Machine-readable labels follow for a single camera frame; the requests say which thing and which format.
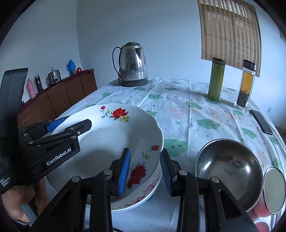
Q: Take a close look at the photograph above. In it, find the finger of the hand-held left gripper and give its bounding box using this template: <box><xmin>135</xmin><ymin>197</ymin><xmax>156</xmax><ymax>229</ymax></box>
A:
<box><xmin>27</xmin><ymin>119</ymin><xmax>92</xmax><ymax>146</ymax></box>
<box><xmin>19</xmin><ymin>115</ymin><xmax>71</xmax><ymax>139</ymax></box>

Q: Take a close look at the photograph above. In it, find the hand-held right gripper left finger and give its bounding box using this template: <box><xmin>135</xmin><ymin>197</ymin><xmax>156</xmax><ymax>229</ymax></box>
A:
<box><xmin>29</xmin><ymin>148</ymin><xmax>131</xmax><ymax>232</ymax></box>

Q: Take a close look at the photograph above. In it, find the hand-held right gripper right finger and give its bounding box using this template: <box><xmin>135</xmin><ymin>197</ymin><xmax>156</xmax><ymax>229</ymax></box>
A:
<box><xmin>160</xmin><ymin>148</ymin><xmax>258</xmax><ymax>232</ymax></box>

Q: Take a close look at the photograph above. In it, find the pink floral white plate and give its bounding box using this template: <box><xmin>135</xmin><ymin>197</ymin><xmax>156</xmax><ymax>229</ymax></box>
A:
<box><xmin>110</xmin><ymin>156</ymin><xmax>163</xmax><ymax>212</ymax></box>

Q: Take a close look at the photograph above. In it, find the red flower white plate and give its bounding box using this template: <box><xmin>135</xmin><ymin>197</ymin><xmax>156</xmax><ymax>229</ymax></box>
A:
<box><xmin>46</xmin><ymin>103</ymin><xmax>164</xmax><ymax>204</ymax></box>

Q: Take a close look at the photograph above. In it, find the person's left hand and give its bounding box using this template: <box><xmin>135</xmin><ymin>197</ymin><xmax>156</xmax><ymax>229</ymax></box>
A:
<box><xmin>1</xmin><ymin>178</ymin><xmax>50</xmax><ymax>223</ymax></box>

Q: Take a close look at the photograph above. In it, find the brown wooden sideboard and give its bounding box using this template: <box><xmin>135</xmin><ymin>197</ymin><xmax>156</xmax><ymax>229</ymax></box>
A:
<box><xmin>17</xmin><ymin>68</ymin><xmax>98</xmax><ymax>128</ymax></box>

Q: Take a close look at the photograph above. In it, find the pink thermos flask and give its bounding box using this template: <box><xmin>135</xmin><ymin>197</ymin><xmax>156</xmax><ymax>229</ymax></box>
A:
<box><xmin>27</xmin><ymin>79</ymin><xmax>37</xmax><ymax>99</ymax></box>

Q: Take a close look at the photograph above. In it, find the black thermos flask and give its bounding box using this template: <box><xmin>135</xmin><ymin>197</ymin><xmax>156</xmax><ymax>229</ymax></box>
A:
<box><xmin>34</xmin><ymin>75</ymin><xmax>44</xmax><ymax>92</ymax></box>

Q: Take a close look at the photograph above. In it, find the silver rice cooker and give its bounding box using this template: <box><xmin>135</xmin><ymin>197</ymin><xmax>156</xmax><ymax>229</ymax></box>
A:
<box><xmin>46</xmin><ymin>69</ymin><xmax>62</xmax><ymax>85</ymax></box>

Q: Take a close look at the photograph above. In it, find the white green printed tablecloth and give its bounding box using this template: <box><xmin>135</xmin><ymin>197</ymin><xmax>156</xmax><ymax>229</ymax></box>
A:
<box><xmin>54</xmin><ymin>77</ymin><xmax>284</xmax><ymax>232</ymax></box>

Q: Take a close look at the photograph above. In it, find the blue thermos jug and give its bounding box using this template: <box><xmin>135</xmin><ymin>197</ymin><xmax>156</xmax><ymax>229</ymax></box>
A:
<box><xmin>66</xmin><ymin>59</ymin><xmax>77</xmax><ymax>76</ymax></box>

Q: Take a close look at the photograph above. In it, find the stainless steel bowl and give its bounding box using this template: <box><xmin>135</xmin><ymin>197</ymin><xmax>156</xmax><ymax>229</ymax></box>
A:
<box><xmin>195</xmin><ymin>138</ymin><xmax>263</xmax><ymax>212</ymax></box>

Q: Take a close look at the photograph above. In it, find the stainless steel electric kettle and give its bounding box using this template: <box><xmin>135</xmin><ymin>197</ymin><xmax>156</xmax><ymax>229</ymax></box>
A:
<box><xmin>112</xmin><ymin>42</ymin><xmax>149</xmax><ymax>87</ymax></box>

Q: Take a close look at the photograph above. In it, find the green thermos bottle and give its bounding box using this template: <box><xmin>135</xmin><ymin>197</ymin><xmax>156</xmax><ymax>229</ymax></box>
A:
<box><xmin>207</xmin><ymin>57</ymin><xmax>226</xmax><ymax>101</ymax></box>

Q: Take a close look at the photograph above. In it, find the black smartphone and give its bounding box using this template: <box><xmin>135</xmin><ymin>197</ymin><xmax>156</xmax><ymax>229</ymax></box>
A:
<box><xmin>250</xmin><ymin>109</ymin><xmax>274</xmax><ymax>135</ymax></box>

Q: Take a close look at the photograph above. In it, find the pink plastic bowl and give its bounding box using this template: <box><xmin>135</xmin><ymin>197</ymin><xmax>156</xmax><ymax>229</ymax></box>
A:
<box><xmin>253</xmin><ymin>219</ymin><xmax>274</xmax><ymax>232</ymax></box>

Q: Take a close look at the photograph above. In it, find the glass tea bottle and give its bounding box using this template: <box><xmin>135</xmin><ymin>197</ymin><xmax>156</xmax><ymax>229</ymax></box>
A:
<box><xmin>234</xmin><ymin>59</ymin><xmax>257</xmax><ymax>111</ymax></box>

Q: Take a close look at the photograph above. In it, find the bamboo window blind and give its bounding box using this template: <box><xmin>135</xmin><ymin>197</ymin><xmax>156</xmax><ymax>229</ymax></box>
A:
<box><xmin>197</xmin><ymin>0</ymin><xmax>262</xmax><ymax>77</ymax></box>

